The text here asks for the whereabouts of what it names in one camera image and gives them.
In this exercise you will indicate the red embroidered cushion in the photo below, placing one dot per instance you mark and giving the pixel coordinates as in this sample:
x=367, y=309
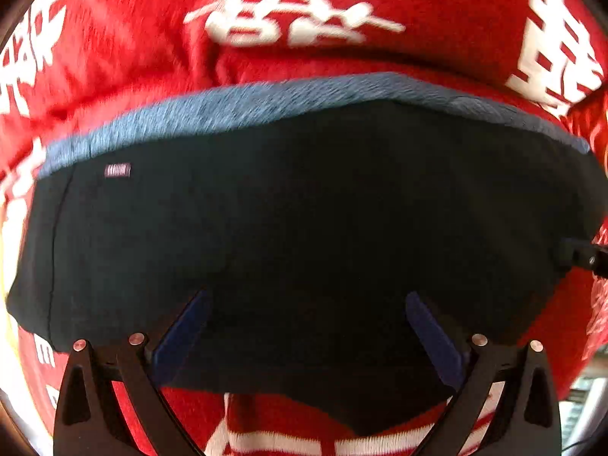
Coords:
x=599, y=311

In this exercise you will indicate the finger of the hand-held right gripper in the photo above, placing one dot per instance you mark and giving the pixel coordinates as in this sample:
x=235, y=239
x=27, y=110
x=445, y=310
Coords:
x=577, y=254

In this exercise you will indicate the red printed sofa cover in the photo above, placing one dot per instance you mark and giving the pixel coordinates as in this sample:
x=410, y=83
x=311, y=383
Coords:
x=142, y=33

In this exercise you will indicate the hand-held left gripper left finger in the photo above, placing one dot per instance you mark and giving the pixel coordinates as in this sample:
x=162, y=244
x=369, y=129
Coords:
x=183, y=337

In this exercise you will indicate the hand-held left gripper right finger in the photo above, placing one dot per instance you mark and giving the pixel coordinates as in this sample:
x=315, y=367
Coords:
x=434, y=337

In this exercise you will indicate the black pants with blue waistband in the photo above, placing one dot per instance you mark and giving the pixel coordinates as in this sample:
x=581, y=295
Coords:
x=304, y=228

